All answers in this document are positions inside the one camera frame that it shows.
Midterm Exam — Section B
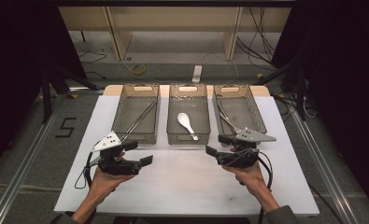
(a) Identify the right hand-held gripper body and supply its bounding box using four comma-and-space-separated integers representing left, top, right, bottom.
216, 127, 277, 169

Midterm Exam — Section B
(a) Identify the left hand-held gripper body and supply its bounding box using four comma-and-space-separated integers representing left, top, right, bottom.
92, 131, 143, 176

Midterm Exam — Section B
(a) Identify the translucent grey plastic basket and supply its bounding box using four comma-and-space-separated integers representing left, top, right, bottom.
166, 83, 211, 146
110, 83, 161, 145
213, 83, 267, 147

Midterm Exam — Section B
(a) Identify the metal fork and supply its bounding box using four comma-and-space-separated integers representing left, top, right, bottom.
217, 95, 236, 129

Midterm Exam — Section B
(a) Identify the white spoon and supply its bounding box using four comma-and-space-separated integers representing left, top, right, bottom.
177, 112, 200, 142

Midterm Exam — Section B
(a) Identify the person's left hand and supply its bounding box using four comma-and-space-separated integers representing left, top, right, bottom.
90, 152, 135, 203

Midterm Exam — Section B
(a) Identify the person's right hand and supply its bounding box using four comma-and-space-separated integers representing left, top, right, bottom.
222, 164, 272, 203

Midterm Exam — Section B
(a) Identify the white table sheet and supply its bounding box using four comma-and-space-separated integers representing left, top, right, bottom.
53, 94, 320, 217

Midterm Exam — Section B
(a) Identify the black metal stand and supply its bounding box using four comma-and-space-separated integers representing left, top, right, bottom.
253, 59, 307, 121
40, 66, 101, 125

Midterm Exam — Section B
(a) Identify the white power strip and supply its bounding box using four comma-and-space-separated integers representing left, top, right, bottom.
192, 64, 203, 84

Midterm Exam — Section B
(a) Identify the black curtain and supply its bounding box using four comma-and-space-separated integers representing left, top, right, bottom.
0, 0, 87, 175
272, 0, 369, 216

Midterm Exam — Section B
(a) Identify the light wooden shelf unit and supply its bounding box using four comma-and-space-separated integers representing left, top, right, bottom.
58, 7, 292, 62

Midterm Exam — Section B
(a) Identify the left hand-held gripper cable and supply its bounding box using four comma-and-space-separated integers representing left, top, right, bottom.
74, 151, 95, 189

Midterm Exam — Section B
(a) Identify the hand-held gripper cable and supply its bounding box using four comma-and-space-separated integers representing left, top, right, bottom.
74, 151, 95, 189
257, 151, 274, 224

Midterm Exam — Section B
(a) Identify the right hand-held gripper cable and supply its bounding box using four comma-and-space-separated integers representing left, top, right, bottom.
257, 151, 274, 224

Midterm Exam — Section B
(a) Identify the white power cable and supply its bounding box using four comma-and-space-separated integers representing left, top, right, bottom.
199, 50, 240, 85

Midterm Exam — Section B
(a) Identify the aluminium floor rail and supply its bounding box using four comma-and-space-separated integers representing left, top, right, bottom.
289, 108, 361, 224
0, 92, 68, 224

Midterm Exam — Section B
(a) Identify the yellow cable coil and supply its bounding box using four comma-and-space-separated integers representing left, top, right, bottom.
130, 63, 148, 77

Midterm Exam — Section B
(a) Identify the thin black floor cable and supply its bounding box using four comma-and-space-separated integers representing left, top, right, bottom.
78, 50, 107, 64

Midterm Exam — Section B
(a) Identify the bundle of black cables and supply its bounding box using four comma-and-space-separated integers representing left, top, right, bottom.
236, 7, 278, 68

